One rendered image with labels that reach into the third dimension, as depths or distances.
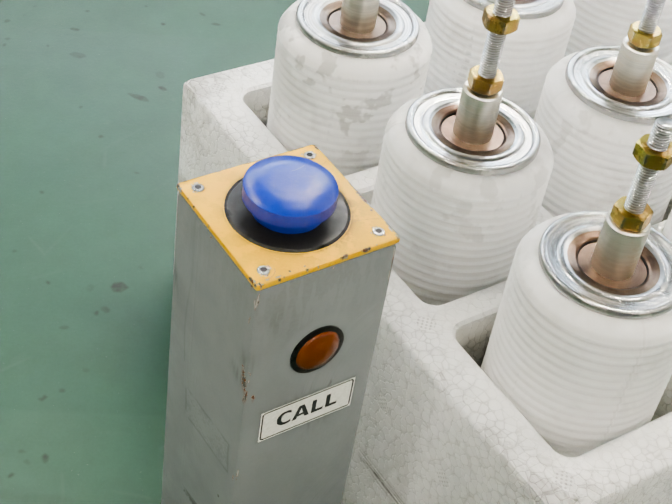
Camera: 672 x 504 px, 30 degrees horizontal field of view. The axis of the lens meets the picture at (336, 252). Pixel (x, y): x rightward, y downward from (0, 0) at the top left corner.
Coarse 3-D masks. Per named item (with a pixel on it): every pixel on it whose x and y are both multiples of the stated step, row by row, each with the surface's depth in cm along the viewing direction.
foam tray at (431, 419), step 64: (256, 64) 84; (192, 128) 83; (256, 128) 79; (384, 320) 68; (448, 320) 69; (384, 384) 70; (448, 384) 65; (384, 448) 73; (448, 448) 66; (512, 448) 62; (640, 448) 64
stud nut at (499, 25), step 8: (488, 8) 65; (488, 16) 64; (496, 16) 64; (512, 16) 64; (488, 24) 64; (496, 24) 64; (504, 24) 64; (512, 24) 64; (496, 32) 64; (504, 32) 64; (512, 32) 65
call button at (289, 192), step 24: (264, 168) 52; (288, 168) 53; (312, 168) 53; (264, 192) 51; (288, 192) 51; (312, 192) 52; (336, 192) 52; (264, 216) 51; (288, 216) 51; (312, 216) 51
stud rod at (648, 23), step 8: (648, 0) 71; (656, 0) 71; (664, 0) 71; (648, 8) 71; (656, 8) 71; (648, 16) 72; (656, 16) 71; (640, 24) 72; (648, 24) 72; (656, 24) 72; (648, 32) 72
